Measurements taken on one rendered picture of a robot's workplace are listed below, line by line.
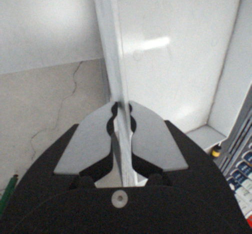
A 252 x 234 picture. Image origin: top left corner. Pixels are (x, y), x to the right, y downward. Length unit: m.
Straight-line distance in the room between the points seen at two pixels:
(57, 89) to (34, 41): 0.93
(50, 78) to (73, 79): 0.17
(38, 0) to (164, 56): 0.21
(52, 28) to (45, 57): 0.05
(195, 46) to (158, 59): 0.06
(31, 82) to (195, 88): 1.14
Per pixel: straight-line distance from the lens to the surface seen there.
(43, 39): 0.28
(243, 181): 0.98
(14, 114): 1.38
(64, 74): 1.14
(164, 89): 0.19
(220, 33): 0.24
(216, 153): 0.75
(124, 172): 0.52
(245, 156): 0.89
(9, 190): 1.78
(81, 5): 0.28
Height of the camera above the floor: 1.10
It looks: 56 degrees down
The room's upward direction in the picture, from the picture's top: 146 degrees clockwise
